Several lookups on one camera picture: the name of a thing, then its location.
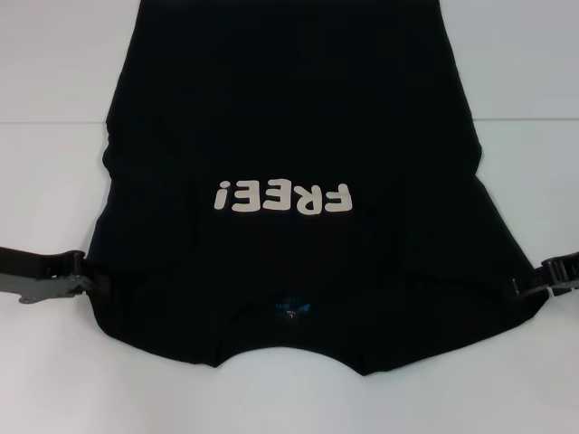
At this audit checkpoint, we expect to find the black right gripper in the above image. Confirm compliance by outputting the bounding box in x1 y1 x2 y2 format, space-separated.
510 256 579 299

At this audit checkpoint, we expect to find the black T-shirt with FREE print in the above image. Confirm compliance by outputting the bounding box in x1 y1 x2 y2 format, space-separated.
86 0 552 377

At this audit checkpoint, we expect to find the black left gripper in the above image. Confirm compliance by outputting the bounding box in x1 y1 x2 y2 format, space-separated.
0 247 109 305

